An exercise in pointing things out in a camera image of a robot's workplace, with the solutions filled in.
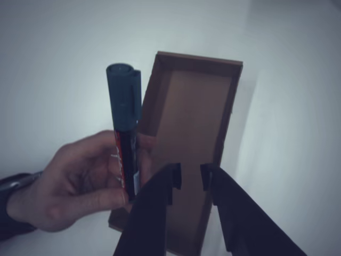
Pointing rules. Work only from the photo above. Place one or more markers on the brown cardboard box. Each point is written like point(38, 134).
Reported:
point(191, 120)

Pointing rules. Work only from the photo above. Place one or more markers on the person's left hand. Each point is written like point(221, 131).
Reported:
point(80, 181)

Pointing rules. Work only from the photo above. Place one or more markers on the green capped marker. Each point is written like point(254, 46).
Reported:
point(123, 106)

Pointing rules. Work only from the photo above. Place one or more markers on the grey smartwatch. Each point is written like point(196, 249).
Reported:
point(24, 180)

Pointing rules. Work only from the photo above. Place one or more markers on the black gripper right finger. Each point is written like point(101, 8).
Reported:
point(245, 226)

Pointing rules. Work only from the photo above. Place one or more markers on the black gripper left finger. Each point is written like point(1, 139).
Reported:
point(149, 213)

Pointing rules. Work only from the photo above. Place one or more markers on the person's left forearm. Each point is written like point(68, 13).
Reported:
point(13, 232)

